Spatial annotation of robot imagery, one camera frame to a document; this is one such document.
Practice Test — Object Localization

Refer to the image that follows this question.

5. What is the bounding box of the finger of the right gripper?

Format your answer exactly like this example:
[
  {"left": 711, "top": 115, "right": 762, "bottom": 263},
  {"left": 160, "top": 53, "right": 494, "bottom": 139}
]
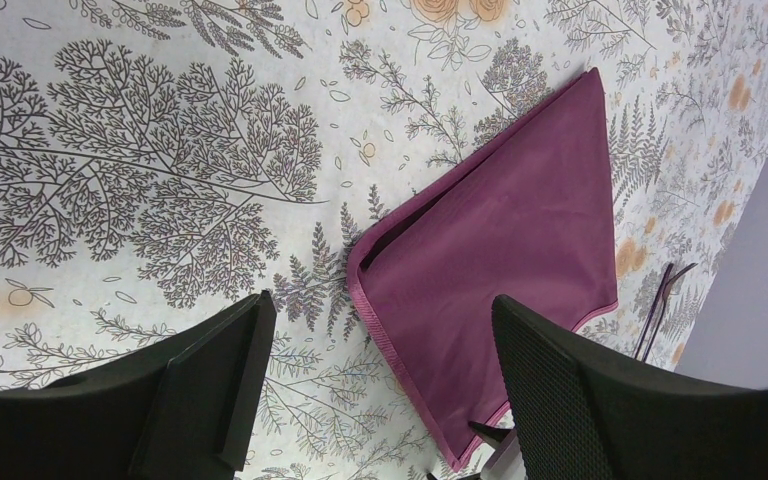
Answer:
[{"left": 468, "top": 421, "right": 514, "bottom": 450}]

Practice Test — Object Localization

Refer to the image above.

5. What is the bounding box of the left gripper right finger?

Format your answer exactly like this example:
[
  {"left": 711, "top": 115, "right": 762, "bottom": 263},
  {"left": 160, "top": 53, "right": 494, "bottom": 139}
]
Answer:
[{"left": 492, "top": 295, "right": 768, "bottom": 479}]

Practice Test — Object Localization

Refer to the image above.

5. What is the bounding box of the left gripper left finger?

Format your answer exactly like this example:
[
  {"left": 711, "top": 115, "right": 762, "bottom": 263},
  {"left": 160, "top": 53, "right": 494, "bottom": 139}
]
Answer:
[{"left": 0, "top": 292, "right": 276, "bottom": 479}]

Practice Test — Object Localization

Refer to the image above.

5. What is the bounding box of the purple cloth napkin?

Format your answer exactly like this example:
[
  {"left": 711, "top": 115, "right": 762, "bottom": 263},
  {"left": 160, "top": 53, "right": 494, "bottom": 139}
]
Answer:
[{"left": 346, "top": 69, "right": 618, "bottom": 471}]

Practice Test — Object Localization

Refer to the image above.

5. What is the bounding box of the purple plastic spoon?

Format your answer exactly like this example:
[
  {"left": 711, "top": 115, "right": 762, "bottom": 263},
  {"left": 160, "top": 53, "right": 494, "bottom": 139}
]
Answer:
[{"left": 633, "top": 262, "right": 674, "bottom": 360}]

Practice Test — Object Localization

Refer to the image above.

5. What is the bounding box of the floral tablecloth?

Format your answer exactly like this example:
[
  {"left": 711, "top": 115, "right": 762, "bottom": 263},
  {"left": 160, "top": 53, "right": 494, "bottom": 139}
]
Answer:
[{"left": 0, "top": 1, "right": 768, "bottom": 479}]

